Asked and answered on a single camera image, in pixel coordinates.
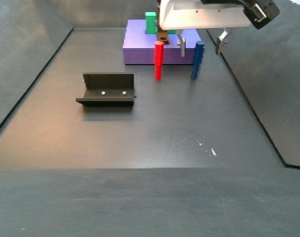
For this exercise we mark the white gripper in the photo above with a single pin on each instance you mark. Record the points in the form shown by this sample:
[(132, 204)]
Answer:
[(189, 14)]

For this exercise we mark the blue cylindrical peg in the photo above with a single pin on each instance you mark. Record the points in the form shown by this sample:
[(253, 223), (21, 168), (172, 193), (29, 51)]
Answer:
[(197, 58)]

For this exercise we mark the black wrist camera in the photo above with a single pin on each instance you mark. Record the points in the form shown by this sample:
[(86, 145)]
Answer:
[(260, 11)]

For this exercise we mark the black angle bracket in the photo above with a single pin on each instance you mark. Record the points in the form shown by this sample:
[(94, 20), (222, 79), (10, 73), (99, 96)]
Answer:
[(107, 89)]

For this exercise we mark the purple rectangular board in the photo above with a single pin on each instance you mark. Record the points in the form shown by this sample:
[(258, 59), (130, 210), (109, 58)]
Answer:
[(138, 45)]

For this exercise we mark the red cylindrical peg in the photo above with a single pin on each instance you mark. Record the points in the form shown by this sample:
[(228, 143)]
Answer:
[(158, 59)]

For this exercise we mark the green U-shaped block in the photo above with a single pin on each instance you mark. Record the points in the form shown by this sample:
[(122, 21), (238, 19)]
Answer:
[(150, 22)]

